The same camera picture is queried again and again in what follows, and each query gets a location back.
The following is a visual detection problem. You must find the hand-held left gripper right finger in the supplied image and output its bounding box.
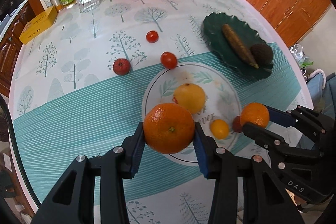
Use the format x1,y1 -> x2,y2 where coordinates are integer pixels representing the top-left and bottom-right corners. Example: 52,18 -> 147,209
193,122 -> 306,224

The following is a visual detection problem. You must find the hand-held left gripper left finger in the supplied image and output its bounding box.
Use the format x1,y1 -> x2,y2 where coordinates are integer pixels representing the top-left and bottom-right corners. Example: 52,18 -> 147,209
31,122 -> 146,224

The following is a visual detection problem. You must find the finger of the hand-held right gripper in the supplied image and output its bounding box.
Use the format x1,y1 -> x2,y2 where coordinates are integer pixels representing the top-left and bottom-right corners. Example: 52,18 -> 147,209
265,105 -> 328,152
242,122 -> 323,170

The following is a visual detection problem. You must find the small orange mandarin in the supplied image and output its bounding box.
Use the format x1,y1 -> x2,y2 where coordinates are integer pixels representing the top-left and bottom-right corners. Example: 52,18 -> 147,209
240,102 -> 270,129

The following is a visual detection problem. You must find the dull red round berry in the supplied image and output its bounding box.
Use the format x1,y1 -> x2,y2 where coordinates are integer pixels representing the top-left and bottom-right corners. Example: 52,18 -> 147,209
232,115 -> 244,133

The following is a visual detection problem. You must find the small yellow citrus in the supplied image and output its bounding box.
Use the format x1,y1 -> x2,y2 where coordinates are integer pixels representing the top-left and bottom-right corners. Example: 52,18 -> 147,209
210,119 -> 230,140

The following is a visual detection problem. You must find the large orange mandarin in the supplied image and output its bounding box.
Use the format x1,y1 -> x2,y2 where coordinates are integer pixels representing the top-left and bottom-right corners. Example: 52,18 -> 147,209
143,103 -> 196,155

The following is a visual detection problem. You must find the large yellow citrus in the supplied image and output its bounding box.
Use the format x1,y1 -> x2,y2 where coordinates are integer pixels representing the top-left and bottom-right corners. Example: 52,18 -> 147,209
173,83 -> 206,115

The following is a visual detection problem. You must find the red cherry tomato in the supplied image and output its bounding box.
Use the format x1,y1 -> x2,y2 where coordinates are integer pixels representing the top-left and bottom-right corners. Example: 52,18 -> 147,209
160,52 -> 178,69
146,30 -> 159,43

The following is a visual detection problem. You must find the dark green scalloped plate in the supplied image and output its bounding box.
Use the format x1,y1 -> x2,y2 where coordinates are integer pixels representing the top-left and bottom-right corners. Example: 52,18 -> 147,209
203,12 -> 274,80

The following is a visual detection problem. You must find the blue cloth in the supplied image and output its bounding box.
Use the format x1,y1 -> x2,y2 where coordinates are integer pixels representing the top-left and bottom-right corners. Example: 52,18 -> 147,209
306,70 -> 336,113

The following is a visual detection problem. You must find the clear plastic bag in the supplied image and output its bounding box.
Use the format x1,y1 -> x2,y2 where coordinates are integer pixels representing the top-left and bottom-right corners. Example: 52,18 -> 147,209
289,43 -> 314,68

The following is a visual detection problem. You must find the dark brown avocado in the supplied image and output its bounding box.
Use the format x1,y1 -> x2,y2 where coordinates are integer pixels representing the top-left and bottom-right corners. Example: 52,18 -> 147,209
250,43 -> 273,65

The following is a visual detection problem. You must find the tree print tablecloth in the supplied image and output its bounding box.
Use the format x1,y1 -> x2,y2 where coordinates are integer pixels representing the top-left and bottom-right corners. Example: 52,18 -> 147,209
8,0 -> 315,224

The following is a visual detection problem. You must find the brown overripe banana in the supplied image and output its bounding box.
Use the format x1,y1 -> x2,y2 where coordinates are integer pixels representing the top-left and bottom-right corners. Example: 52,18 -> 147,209
222,24 -> 259,69

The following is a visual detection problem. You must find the orange wooden cabinet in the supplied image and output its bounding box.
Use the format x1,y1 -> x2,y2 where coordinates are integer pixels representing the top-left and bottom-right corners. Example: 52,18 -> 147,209
236,0 -> 332,47

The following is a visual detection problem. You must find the yellow cardboard box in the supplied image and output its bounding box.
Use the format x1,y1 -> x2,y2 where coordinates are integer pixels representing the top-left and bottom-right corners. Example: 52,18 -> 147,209
19,6 -> 58,45

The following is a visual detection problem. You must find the brown wooden sideboard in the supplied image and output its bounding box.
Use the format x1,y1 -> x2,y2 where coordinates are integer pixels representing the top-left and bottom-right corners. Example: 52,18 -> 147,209
0,0 -> 45,97

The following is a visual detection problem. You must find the black oven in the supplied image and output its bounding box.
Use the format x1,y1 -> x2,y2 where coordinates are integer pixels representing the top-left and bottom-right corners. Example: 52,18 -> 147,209
0,0 -> 27,24

